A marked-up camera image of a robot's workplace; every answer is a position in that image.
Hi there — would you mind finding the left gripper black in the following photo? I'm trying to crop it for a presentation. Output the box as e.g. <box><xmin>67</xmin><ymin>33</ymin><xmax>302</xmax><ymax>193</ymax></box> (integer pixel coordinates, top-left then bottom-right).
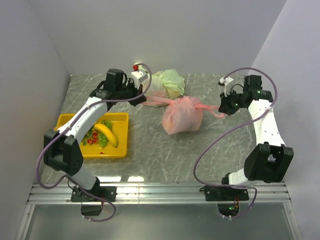
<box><xmin>115</xmin><ymin>78</ymin><xmax>146</xmax><ymax>106</ymax></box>

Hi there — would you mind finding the pink plastic bag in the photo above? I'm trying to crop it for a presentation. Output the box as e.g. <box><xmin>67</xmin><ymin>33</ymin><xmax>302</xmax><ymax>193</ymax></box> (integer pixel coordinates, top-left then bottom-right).
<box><xmin>143</xmin><ymin>96</ymin><xmax>225</xmax><ymax>135</ymax></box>

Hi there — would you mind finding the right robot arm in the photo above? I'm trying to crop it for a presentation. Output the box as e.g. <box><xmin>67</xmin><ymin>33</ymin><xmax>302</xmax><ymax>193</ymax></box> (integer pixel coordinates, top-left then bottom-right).
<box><xmin>218</xmin><ymin>75</ymin><xmax>294</xmax><ymax>200</ymax></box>

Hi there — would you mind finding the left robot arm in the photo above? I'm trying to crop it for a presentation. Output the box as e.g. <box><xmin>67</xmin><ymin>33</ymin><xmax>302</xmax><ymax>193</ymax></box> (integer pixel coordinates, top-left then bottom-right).
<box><xmin>39</xmin><ymin>65</ymin><xmax>148</xmax><ymax>201</ymax></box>

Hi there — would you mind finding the green plastic bag with fruits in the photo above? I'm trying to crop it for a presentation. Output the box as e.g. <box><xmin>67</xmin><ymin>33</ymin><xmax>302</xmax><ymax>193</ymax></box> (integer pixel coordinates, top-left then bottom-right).
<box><xmin>144</xmin><ymin>69</ymin><xmax>186</xmax><ymax>102</ymax></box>

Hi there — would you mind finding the yellow banana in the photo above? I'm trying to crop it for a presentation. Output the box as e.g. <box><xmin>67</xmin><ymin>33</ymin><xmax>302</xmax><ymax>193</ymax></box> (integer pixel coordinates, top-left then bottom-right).
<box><xmin>93</xmin><ymin>123</ymin><xmax>118</xmax><ymax>147</ymax></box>

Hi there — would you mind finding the yellow plastic tray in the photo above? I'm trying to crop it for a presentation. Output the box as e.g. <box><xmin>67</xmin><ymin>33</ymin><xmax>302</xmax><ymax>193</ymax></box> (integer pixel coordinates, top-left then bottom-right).
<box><xmin>53</xmin><ymin>112</ymin><xmax>130</xmax><ymax>159</ymax></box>

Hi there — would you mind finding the green grape bunch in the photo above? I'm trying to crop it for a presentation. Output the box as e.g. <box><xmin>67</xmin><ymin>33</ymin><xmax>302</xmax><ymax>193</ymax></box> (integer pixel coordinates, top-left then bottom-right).
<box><xmin>96</xmin><ymin>120</ymin><xmax>112</xmax><ymax>148</ymax></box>

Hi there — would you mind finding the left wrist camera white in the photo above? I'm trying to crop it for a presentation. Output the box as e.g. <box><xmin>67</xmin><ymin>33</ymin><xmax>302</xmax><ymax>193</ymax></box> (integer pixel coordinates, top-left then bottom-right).
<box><xmin>130</xmin><ymin>63</ymin><xmax>149</xmax><ymax>89</ymax></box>

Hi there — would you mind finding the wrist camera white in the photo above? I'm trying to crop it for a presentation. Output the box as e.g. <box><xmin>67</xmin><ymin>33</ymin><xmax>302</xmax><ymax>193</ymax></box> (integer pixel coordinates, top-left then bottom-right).
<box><xmin>130</xmin><ymin>63</ymin><xmax>149</xmax><ymax>89</ymax></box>
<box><xmin>218</xmin><ymin>76</ymin><xmax>235</xmax><ymax>97</ymax></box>

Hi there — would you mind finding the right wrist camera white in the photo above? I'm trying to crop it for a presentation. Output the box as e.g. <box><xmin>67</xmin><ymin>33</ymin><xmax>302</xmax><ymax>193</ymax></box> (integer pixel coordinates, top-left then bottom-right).
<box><xmin>218</xmin><ymin>76</ymin><xmax>235</xmax><ymax>97</ymax></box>

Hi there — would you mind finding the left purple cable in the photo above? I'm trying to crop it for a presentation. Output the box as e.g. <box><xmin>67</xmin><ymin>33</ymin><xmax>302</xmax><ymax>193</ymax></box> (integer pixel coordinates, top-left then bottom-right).
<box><xmin>36</xmin><ymin>62</ymin><xmax>153</xmax><ymax>190</ymax></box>

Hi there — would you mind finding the purple cable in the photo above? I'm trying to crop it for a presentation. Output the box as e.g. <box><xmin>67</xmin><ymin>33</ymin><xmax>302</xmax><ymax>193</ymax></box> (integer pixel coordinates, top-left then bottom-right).
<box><xmin>36</xmin><ymin>62</ymin><xmax>153</xmax><ymax>190</ymax></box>
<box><xmin>192</xmin><ymin>67</ymin><xmax>279</xmax><ymax>219</ymax></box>

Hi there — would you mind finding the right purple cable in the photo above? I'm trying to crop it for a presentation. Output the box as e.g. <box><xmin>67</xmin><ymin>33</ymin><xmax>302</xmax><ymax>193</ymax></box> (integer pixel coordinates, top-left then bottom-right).
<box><xmin>192</xmin><ymin>67</ymin><xmax>279</xmax><ymax>219</ymax></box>

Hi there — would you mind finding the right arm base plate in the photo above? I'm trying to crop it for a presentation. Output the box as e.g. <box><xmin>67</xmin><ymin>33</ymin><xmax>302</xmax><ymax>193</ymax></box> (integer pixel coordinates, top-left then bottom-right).
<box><xmin>199</xmin><ymin>185</ymin><xmax>249</xmax><ymax>202</ymax></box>

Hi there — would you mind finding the aluminium mounting rail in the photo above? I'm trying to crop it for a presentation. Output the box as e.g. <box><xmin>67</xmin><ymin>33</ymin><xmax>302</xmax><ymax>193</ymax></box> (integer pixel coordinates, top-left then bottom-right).
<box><xmin>27</xmin><ymin>182</ymin><xmax>291</xmax><ymax>205</ymax></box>

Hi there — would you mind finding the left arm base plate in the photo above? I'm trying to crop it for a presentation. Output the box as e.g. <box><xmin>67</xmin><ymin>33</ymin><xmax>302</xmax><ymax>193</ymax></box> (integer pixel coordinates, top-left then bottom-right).
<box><xmin>70</xmin><ymin>186</ymin><xmax>117</xmax><ymax>203</ymax></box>

